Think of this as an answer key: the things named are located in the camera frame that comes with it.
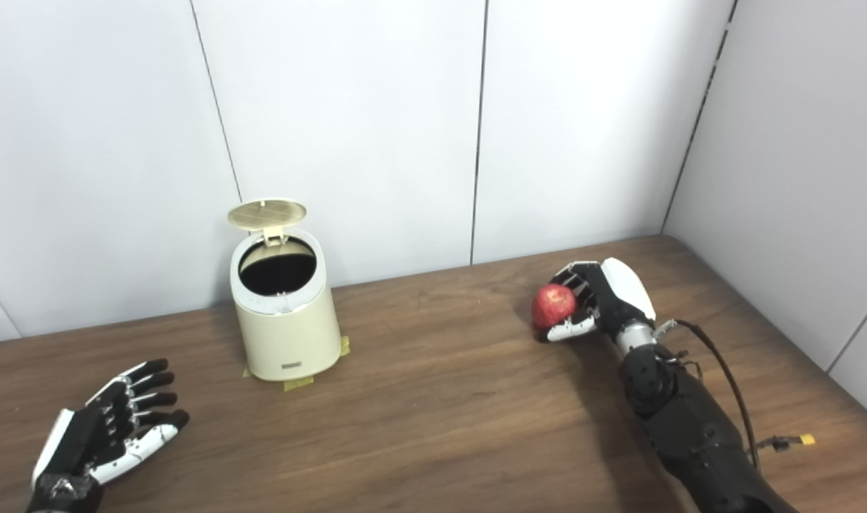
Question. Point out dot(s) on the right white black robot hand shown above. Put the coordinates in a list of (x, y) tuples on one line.
[(618, 296)]

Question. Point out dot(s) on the cream round bin lid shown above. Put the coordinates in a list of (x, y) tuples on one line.
[(266, 212)]

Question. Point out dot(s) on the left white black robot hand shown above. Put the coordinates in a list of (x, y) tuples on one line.
[(77, 449)]

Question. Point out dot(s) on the cream-colored bin body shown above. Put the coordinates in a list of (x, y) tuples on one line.
[(291, 338)]

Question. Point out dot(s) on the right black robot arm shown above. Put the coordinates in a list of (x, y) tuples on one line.
[(689, 427)]

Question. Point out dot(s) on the red apple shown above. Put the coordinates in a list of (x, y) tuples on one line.
[(553, 305)]

